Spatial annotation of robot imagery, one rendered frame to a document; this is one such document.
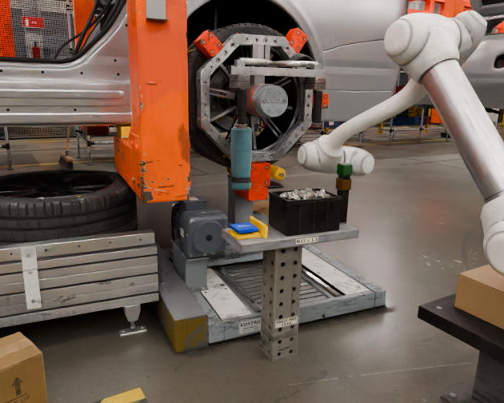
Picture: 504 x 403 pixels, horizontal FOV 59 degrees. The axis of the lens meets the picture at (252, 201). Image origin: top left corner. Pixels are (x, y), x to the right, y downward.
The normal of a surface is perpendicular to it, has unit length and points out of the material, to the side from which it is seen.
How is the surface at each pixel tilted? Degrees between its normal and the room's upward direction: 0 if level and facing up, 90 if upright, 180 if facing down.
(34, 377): 90
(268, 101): 90
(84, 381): 0
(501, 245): 99
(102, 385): 0
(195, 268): 90
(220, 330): 90
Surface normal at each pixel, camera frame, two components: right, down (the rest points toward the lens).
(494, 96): -0.77, 0.45
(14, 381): 0.74, 0.18
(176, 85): 0.41, 0.23
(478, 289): -0.86, 0.11
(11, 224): -0.02, 0.25
